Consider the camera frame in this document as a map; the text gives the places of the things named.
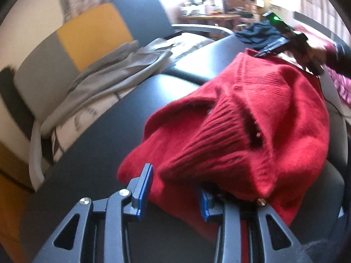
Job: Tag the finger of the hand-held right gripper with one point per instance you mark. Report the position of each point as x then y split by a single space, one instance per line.
274 48

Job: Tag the grey and yellow patchwork chair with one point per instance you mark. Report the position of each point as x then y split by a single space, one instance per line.
90 33

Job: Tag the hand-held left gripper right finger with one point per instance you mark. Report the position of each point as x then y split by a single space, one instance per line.
204 205

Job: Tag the person's right forearm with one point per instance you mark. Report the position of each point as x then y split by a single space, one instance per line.
342 57

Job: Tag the grey cloth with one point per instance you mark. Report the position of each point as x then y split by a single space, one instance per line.
109 79

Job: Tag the wooden desk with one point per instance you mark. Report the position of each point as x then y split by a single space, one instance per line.
214 17

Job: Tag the red knit sweater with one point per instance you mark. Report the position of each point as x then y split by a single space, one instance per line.
260 101

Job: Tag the person's right hand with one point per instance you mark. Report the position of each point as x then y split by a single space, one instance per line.
320 52

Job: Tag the magenta cloth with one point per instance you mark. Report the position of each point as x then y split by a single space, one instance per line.
342 85

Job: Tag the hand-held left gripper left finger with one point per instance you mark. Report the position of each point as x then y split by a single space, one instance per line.
144 194

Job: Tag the dark blue garment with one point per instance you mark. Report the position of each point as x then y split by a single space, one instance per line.
257 34

